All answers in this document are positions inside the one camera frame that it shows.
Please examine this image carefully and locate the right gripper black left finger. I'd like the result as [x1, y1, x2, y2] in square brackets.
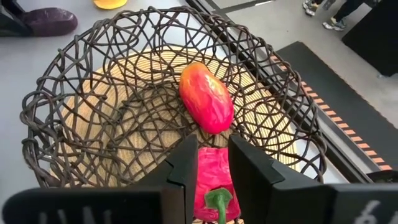
[2, 134, 199, 224]

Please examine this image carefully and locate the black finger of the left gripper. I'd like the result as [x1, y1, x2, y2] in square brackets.
[1, 0, 25, 16]
[0, 9, 32, 38]

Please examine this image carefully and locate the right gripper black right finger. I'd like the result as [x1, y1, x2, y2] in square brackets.
[228, 134, 398, 224]

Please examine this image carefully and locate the dark purple eggplant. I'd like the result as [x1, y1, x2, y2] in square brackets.
[18, 7, 78, 37]

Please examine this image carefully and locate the red bell pepper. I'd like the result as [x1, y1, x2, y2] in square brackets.
[193, 146, 242, 224]

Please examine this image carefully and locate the red orange mango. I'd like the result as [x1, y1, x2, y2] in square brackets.
[178, 61, 234, 135]

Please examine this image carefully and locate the yellow orange starfruit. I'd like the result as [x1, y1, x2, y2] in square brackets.
[93, 0, 128, 10]

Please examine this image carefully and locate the dark brown wicker basket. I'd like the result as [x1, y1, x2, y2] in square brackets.
[19, 5, 328, 189]

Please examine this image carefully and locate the round woven straw placemat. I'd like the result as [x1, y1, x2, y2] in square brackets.
[49, 46, 301, 187]

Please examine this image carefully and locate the black striped floor mat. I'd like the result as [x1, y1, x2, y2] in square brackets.
[270, 41, 398, 172]

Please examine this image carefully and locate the person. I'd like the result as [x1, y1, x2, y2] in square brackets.
[303, 0, 336, 17]
[322, 0, 364, 32]

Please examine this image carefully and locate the black computer case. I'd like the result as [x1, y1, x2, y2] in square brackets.
[341, 0, 398, 77]

